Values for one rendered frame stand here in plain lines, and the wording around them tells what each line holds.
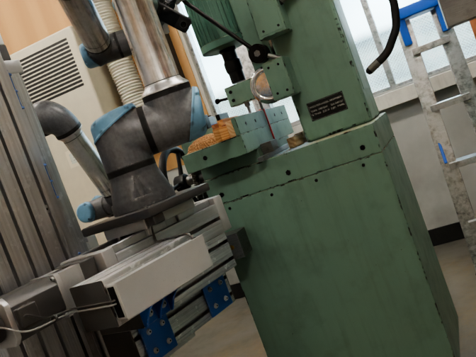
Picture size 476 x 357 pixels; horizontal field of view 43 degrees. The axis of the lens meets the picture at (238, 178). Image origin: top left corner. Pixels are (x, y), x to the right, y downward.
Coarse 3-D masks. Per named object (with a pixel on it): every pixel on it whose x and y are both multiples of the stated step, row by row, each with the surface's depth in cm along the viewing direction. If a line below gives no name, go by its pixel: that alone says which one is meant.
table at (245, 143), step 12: (288, 120) 236; (252, 132) 192; (264, 132) 204; (276, 132) 217; (288, 132) 231; (216, 144) 185; (228, 144) 184; (240, 144) 183; (252, 144) 189; (192, 156) 188; (204, 156) 187; (216, 156) 186; (228, 156) 185; (192, 168) 189; (204, 168) 188
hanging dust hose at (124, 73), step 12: (96, 0) 341; (108, 0) 346; (108, 12) 343; (108, 24) 342; (120, 60) 342; (120, 72) 343; (132, 72) 344; (120, 84) 344; (132, 84) 343; (120, 96) 349; (132, 96) 344
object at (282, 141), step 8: (280, 144) 217; (256, 152) 192; (232, 160) 195; (240, 160) 194; (248, 160) 194; (256, 160) 193; (208, 168) 198; (216, 168) 198; (224, 168) 197; (232, 168) 196; (240, 168) 195; (208, 176) 199
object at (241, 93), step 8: (248, 80) 206; (232, 88) 208; (240, 88) 207; (248, 88) 206; (232, 96) 209; (240, 96) 208; (248, 96) 207; (232, 104) 209; (240, 104) 211; (248, 104) 210
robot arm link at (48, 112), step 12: (36, 108) 200; (48, 108) 200; (60, 108) 202; (48, 120) 200; (60, 120) 201; (72, 120) 203; (48, 132) 203; (60, 132) 202; (72, 132) 203; (72, 144) 205; (84, 144) 207; (84, 156) 208; (96, 156) 210; (84, 168) 210; (96, 168) 211; (96, 180) 212; (108, 180) 214; (108, 192) 215; (108, 204) 219
